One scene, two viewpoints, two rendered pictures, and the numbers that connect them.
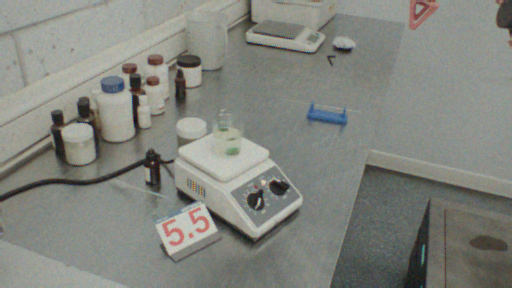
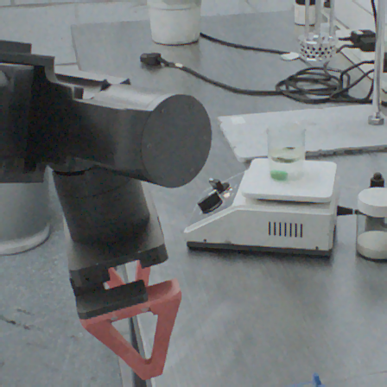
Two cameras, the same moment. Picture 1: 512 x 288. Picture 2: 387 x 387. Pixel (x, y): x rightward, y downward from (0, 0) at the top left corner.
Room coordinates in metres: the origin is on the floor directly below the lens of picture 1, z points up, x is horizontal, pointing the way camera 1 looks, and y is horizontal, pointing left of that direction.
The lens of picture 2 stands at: (1.66, -0.63, 1.37)
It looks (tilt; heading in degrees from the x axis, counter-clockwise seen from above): 23 degrees down; 150
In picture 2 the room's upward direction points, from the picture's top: 1 degrees counter-clockwise
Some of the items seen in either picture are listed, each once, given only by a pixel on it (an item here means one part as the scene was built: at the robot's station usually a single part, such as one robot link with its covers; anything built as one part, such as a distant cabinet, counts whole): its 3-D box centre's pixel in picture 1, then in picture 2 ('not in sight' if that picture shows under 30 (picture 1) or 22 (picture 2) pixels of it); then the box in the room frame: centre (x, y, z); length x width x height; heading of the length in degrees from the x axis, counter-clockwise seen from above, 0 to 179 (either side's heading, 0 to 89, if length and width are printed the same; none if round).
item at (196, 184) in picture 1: (233, 179); (271, 206); (0.64, 0.03, 0.79); 0.22 x 0.13 x 0.08; 50
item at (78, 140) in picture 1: (79, 144); not in sight; (0.74, 0.34, 0.78); 0.06 x 0.06 x 0.07
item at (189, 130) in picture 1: (191, 141); (379, 224); (0.76, 0.12, 0.79); 0.06 x 0.06 x 0.08
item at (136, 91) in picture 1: (136, 97); not in sight; (0.92, 0.27, 0.80); 0.04 x 0.04 x 0.11
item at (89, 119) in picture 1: (86, 123); not in sight; (0.79, 0.35, 0.80); 0.04 x 0.04 x 0.10
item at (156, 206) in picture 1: (161, 204); not in sight; (0.59, 0.15, 0.76); 0.06 x 0.06 x 0.02
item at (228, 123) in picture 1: (229, 133); (284, 152); (0.66, 0.04, 0.87); 0.06 x 0.05 x 0.08; 97
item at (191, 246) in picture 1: (188, 229); not in sight; (0.53, 0.09, 0.77); 0.09 x 0.06 x 0.04; 132
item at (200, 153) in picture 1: (223, 152); (290, 179); (0.66, 0.05, 0.83); 0.12 x 0.12 x 0.01; 50
